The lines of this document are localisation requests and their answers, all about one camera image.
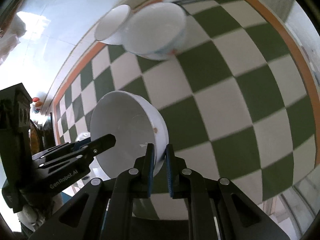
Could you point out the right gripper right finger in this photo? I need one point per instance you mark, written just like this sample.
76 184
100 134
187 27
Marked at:
217 209

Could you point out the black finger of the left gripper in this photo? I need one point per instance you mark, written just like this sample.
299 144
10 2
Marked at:
82 147

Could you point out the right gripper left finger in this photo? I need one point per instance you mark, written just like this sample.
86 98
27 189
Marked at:
102 209

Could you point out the large white bowl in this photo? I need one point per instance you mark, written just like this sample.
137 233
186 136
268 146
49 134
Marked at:
135 123

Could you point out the dark rimmed white bowl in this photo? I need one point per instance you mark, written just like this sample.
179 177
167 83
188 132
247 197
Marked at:
110 28

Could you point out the blue floral white bowl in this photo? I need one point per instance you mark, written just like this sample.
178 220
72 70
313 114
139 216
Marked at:
156 32

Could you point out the green white checkered mat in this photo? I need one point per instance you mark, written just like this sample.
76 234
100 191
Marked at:
239 101

